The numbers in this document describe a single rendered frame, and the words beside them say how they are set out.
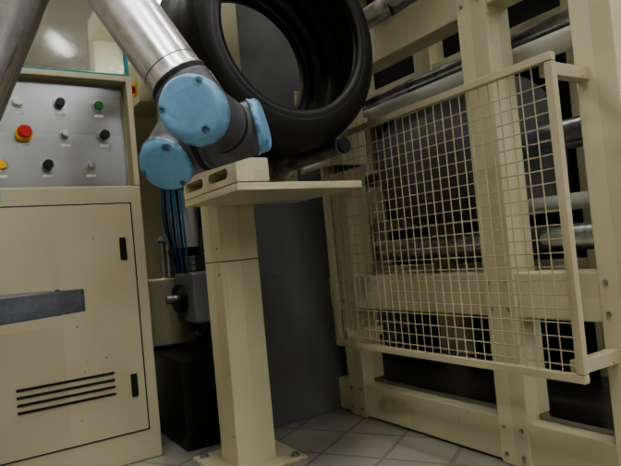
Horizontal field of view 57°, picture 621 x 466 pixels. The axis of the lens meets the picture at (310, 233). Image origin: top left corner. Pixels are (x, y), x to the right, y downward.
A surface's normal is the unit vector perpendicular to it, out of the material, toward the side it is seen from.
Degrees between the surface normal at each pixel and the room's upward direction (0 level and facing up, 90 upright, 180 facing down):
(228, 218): 90
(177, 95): 94
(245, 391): 90
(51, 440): 90
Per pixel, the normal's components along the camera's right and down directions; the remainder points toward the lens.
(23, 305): 0.88, -0.10
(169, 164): -0.10, 0.59
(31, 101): 0.53, -0.07
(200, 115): -0.15, 0.05
